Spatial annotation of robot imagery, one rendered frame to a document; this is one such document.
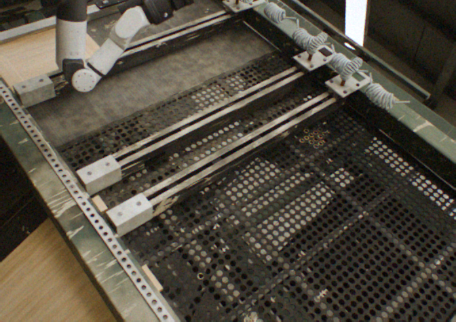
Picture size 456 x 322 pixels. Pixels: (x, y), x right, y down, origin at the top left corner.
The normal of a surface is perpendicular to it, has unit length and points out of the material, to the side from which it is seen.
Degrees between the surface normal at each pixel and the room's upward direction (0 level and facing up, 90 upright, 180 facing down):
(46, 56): 59
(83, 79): 90
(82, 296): 90
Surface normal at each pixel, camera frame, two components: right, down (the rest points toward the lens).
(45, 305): -0.29, -0.33
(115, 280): 0.12, -0.64
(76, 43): 0.50, 0.49
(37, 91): 0.63, 0.64
